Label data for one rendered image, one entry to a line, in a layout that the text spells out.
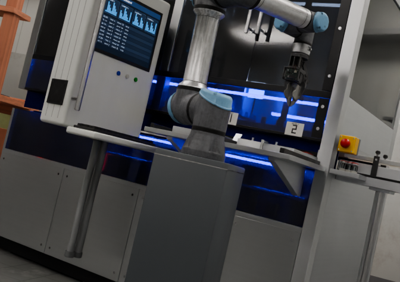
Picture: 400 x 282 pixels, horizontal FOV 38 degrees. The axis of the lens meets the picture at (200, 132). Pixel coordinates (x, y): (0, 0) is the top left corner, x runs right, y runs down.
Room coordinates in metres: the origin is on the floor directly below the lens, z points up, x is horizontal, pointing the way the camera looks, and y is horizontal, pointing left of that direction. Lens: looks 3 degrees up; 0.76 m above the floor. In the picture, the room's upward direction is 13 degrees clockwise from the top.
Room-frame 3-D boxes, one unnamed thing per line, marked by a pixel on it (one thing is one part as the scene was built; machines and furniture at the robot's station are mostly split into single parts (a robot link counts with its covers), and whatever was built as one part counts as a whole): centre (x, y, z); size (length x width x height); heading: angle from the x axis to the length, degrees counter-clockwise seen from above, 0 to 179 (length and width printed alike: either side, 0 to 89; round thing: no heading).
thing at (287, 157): (2.55, -0.18, 0.87); 0.70 x 0.48 x 0.02; 58
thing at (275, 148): (2.52, -0.36, 0.90); 0.34 x 0.26 x 0.04; 148
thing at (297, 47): (2.34, -0.33, 1.31); 0.08 x 0.08 x 0.05
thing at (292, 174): (2.41, -0.39, 0.79); 0.34 x 0.03 x 0.13; 148
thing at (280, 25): (2.27, -0.26, 1.39); 0.11 x 0.11 x 0.08; 37
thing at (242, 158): (3.06, 0.31, 0.73); 1.98 x 0.01 x 0.25; 58
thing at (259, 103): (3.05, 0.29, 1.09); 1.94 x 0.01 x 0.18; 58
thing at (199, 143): (1.94, -0.03, 0.84); 0.15 x 0.15 x 0.10
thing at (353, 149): (2.49, -0.64, 0.99); 0.08 x 0.07 x 0.07; 148
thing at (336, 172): (2.52, -0.67, 0.87); 0.14 x 0.13 x 0.02; 148
